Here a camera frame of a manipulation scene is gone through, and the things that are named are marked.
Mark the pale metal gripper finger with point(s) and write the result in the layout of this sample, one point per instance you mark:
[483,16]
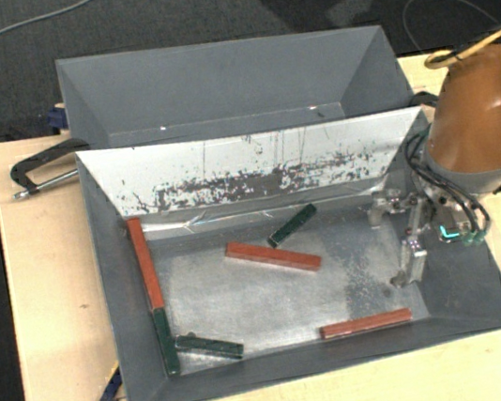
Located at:
[389,207]
[412,263]

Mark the red-brown flat block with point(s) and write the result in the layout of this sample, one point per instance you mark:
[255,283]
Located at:
[146,264]
[366,323]
[273,256]

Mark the dark green flat block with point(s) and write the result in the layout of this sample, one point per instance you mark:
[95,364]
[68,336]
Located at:
[292,226]
[209,346]
[166,342]

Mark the grey metal bin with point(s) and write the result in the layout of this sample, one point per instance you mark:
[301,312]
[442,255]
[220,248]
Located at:
[230,79]

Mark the pale wood flat board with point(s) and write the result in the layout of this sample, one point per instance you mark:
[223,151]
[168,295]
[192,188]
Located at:
[54,275]

